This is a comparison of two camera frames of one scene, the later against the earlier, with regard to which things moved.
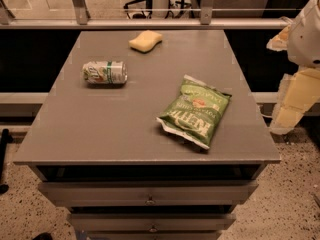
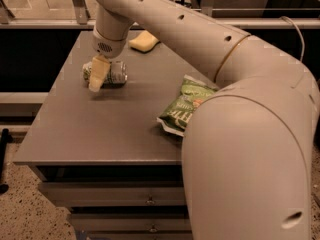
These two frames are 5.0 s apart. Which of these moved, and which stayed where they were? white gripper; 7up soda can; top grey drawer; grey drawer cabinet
Moved: white gripper
Stayed: top grey drawer; 7up soda can; grey drawer cabinet
